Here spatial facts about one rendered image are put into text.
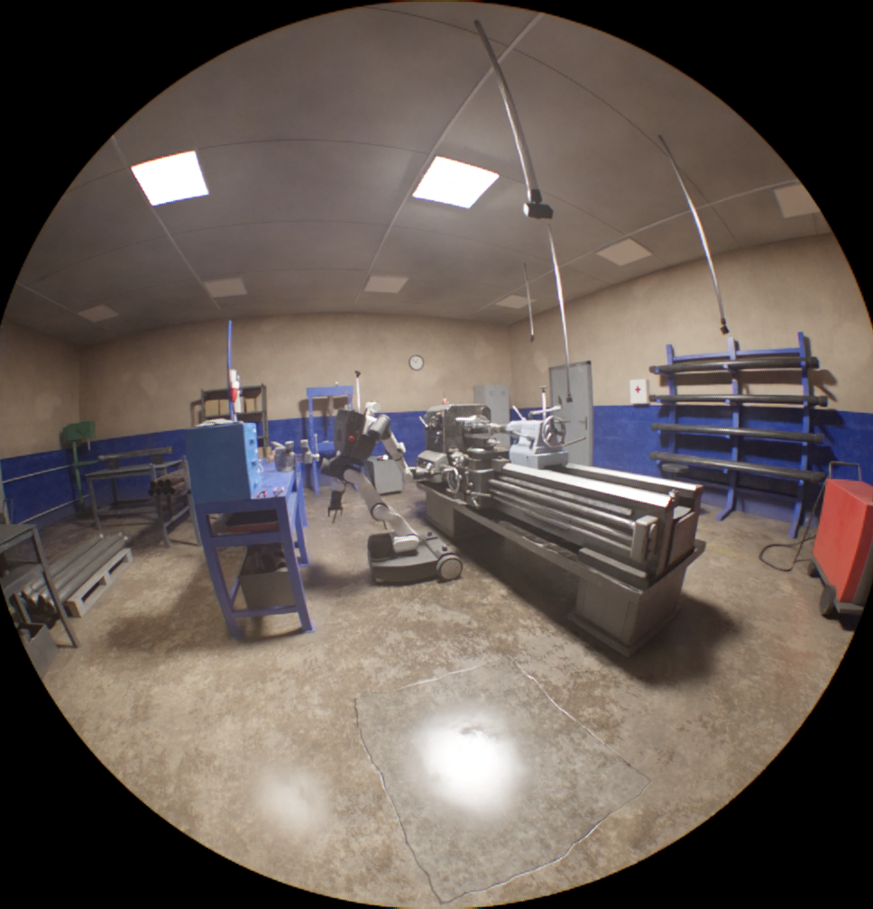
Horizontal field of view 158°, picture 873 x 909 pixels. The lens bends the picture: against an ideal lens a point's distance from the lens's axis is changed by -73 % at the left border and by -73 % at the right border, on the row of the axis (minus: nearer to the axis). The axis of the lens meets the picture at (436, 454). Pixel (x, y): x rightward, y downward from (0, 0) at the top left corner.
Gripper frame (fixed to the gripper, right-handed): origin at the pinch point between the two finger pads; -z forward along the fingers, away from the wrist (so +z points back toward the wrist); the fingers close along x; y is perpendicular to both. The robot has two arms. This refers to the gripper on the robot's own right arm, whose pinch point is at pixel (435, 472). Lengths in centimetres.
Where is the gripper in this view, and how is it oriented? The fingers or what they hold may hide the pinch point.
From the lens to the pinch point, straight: 252.5
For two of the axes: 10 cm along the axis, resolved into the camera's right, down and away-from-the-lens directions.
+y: -0.3, 9.5, 3.0
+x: -3.8, -2.8, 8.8
